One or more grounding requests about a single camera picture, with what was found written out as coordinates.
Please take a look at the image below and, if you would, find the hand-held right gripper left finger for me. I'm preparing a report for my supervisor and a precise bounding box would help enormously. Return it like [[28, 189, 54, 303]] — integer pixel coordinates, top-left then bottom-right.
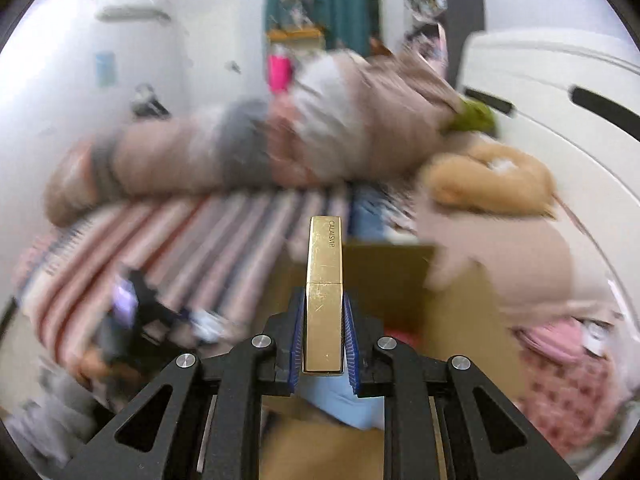
[[56, 290, 307, 480]]

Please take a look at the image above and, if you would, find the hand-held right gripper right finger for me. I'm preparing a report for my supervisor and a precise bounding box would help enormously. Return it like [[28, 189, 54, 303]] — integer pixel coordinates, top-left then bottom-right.
[[342, 294, 581, 480]]

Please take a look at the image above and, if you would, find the cardboard box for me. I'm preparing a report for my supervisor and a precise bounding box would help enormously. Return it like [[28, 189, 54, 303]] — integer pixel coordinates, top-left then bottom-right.
[[260, 243, 531, 480]]

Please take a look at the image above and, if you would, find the gold rectangular lipstick tube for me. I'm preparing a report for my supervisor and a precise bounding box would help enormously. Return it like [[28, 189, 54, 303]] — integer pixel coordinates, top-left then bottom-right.
[[303, 216, 346, 376]]

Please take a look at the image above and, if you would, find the light blue cloth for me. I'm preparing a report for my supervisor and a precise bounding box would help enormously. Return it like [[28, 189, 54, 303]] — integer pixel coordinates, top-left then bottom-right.
[[298, 373, 386, 431]]

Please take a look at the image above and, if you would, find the striped blanket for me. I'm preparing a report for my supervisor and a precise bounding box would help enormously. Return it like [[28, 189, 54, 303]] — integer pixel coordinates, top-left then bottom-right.
[[11, 184, 361, 367]]

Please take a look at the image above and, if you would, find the beige pillow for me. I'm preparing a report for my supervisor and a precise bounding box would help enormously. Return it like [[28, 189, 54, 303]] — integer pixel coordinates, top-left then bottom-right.
[[416, 195, 621, 317]]

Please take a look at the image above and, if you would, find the pink patterned cloth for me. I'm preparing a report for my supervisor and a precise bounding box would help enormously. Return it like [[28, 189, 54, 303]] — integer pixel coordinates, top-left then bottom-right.
[[511, 318, 637, 459]]

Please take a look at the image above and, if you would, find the tan plush toy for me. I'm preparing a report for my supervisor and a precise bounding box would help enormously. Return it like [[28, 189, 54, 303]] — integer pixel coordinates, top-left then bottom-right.
[[418, 141, 561, 221]]

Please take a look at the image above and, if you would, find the pile of clothes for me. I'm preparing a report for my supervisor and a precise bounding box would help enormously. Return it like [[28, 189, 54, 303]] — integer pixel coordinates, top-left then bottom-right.
[[42, 51, 466, 227]]

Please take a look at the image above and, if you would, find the green plush toy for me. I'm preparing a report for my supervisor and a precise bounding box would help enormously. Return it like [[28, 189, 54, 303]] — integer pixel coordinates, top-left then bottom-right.
[[442, 99, 499, 136]]

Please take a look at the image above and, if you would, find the pink bottle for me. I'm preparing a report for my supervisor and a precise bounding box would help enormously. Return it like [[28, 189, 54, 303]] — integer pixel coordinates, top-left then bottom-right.
[[268, 53, 293, 95]]

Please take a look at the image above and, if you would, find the white air conditioner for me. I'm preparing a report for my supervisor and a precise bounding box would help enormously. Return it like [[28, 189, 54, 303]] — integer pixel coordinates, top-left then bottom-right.
[[96, 5, 172, 23]]

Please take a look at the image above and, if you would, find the teal curtain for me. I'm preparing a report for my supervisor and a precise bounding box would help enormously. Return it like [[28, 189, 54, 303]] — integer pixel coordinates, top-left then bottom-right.
[[265, 0, 385, 57]]

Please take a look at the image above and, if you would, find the blue wall sticker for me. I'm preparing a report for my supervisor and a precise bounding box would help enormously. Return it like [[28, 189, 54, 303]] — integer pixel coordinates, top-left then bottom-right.
[[96, 51, 117, 87]]

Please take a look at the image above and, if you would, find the wooden wall shelf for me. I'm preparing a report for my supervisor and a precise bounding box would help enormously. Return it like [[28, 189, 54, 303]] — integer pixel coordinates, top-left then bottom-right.
[[267, 29, 323, 43]]

